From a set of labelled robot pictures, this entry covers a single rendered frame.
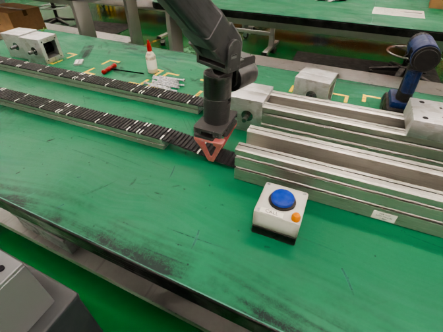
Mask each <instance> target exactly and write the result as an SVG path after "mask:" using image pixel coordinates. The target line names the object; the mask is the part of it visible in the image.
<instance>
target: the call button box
mask: <svg viewBox="0 0 443 332"><path fill-rule="evenodd" d="M277 189H286V190H288V191H290V192H291V193H292V194H293V195H294V197H295V201H294V204H293V205H292V206H291V207H288V208H281V207H278V206H275V205H274V204H273V203H272V201H271V195H272V192H273V191H275V190H277ZM308 196H309V195H308V193H306V192H301V191H299V190H295V189H292V188H288V187H285V186H280V185H278V184H274V183H271V182H267V183H266V184H265V186H264V189H263V191H262V193H261V195H260V197H259V199H258V202H257V204H256V207H255V209H254V213H253V220H252V232H254V233H258V234H260V235H264V236H267V237H270V238H272V239H275V240H278V241H281V242H284V243H287V244H290V245H293V246H294V245H295V242H296V240H297V235H298V232H299V228H300V226H301V221H302V218H303V214H304V210H305V206H306V203H307V199H308ZM295 212H297V213H299V214H300V216H301V220H300V222H298V223H295V222H293V221H292V220H291V215H292V214H293V213H295Z"/></svg>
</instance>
